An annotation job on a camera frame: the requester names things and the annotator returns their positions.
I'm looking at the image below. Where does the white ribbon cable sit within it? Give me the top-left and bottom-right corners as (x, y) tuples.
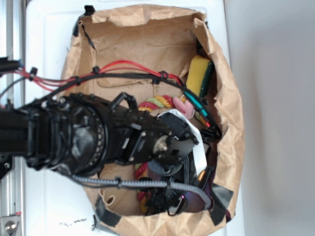
(157, 109), (208, 171)

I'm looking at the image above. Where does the metal corner bracket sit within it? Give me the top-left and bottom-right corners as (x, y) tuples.
(0, 216), (21, 236)

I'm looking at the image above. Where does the red black wire bundle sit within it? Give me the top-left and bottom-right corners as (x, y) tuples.
(0, 60), (222, 141)

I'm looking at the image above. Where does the yellow green sponge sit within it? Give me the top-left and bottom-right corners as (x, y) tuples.
(186, 55), (215, 98)

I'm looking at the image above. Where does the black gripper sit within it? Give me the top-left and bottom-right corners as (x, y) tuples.
(145, 161), (214, 216)

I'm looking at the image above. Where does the multicolour rope toy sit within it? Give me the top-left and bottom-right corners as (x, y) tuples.
(137, 95), (210, 213)

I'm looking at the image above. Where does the grey braided cable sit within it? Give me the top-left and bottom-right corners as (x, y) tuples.
(72, 175), (213, 209)

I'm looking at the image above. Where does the brown paper bag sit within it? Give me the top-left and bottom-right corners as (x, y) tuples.
(62, 4), (245, 236)

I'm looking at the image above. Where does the pink plush toy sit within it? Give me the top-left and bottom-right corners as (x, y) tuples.
(172, 97), (195, 119)

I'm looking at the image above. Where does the aluminium frame rail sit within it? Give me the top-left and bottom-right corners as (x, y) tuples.
(0, 0), (27, 236)

